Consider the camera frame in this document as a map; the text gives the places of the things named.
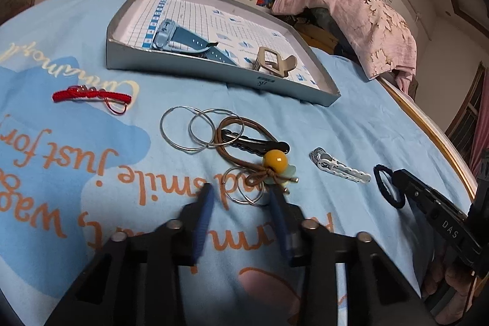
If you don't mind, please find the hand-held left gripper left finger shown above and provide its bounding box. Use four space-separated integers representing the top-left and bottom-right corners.
46 183 215 326

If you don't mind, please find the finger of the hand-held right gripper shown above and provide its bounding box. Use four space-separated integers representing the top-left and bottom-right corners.
393 168 484 266

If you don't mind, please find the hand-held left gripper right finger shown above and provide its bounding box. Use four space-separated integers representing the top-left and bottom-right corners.
269 189 437 326

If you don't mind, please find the small silver hoop earring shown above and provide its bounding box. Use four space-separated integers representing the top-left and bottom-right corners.
223 166 257 204
239 177 269 207

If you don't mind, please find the black hair tie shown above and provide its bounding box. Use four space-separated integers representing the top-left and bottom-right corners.
373 164 408 209

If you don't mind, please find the brown hair tie yellow bead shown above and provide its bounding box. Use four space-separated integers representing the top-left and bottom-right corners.
215 116 300 197

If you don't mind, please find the black hair clip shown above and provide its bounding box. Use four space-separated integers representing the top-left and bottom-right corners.
222 132 291 156

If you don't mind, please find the white hair clip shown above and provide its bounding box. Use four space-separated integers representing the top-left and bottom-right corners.
310 147 372 184

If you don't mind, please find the large silver hoop earring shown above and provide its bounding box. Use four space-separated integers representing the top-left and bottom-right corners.
160 106 217 152
189 108 245 148

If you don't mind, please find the beige hair claw clip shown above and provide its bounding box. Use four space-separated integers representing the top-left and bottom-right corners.
252 47 299 78

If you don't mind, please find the grey cardboard tray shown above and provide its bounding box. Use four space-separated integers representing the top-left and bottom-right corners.
106 0 340 108

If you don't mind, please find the red braided bracelet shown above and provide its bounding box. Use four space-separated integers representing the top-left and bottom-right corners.
52 85 132 115

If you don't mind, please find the person's right hand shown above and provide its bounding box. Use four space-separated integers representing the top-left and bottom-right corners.
421 253 478 311

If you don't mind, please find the light blue printed blanket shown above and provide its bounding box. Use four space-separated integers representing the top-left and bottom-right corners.
0 0 478 326

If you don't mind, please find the pink floral cloth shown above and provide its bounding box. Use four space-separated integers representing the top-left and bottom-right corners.
271 0 418 92

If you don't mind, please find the dark grey cloth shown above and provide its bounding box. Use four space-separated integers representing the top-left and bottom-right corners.
294 6 358 57

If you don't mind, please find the wooden window frame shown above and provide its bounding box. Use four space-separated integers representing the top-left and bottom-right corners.
445 60 489 174

